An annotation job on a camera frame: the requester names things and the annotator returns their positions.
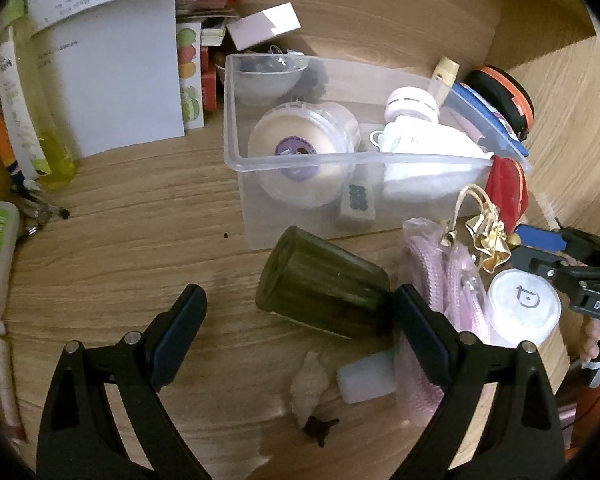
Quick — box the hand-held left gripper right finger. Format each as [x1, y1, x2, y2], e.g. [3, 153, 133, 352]
[391, 283, 566, 480]

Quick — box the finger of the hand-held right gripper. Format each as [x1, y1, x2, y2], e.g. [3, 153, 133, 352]
[516, 217, 600, 267]
[509, 246, 600, 292]

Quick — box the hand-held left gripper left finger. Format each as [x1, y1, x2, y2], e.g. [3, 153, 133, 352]
[36, 283, 213, 480]

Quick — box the white round jar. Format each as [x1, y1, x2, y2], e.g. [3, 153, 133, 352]
[485, 268, 562, 348]

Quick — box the pink cord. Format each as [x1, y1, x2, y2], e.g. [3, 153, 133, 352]
[401, 217, 491, 428]

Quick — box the dark green glass cup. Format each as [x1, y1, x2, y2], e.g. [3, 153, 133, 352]
[255, 226, 392, 338]

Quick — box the black hair clip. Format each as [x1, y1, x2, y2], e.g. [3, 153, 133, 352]
[302, 416, 340, 448]

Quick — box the clear plastic storage box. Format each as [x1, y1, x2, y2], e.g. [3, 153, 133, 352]
[223, 53, 531, 251]

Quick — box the wooden desktop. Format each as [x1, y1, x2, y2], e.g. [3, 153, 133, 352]
[0, 25, 576, 480]

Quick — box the person's right hand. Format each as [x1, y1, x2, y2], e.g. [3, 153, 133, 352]
[579, 318, 600, 365]

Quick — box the gold ribbon bow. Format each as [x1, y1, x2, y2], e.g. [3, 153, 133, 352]
[442, 185, 512, 273]

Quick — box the red pouch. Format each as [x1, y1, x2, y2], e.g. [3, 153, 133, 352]
[485, 156, 528, 226]

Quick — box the white eraser block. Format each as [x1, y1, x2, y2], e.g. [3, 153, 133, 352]
[336, 349, 398, 405]

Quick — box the white fluffy cotton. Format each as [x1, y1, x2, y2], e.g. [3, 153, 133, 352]
[290, 351, 331, 418]

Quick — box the blue pouch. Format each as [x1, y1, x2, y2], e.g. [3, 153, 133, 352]
[450, 82, 529, 161]

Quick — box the pink flat case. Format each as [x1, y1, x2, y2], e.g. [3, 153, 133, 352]
[450, 107, 486, 143]

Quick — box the white block with blue print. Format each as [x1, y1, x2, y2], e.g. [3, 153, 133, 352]
[337, 178, 378, 228]

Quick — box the orange and black round case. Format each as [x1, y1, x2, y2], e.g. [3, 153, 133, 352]
[464, 66, 536, 141]

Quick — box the white face mask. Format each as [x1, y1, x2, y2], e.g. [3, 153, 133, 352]
[370, 120, 496, 201]

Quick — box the white striped tube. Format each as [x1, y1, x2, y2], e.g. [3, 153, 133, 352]
[0, 336, 29, 443]

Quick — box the cream lotion tube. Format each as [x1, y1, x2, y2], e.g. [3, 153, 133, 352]
[428, 56, 461, 106]

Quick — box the yellow green spray bottle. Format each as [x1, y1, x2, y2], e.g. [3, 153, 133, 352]
[0, 0, 78, 191]

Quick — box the round container with purple label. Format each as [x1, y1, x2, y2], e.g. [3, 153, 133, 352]
[247, 101, 361, 206]

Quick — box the red box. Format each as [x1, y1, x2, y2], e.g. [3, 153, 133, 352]
[200, 45, 218, 111]

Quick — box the large white box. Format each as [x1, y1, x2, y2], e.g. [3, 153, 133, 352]
[27, 0, 187, 158]

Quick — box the fruit print card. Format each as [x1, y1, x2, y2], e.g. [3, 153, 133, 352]
[177, 22, 206, 128]

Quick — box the small translucent bowl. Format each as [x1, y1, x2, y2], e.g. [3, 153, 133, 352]
[216, 52, 311, 106]

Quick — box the pink and white small box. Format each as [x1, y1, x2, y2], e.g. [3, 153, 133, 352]
[226, 2, 301, 53]

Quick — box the stack of books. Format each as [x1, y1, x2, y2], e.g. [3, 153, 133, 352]
[175, 0, 251, 46]

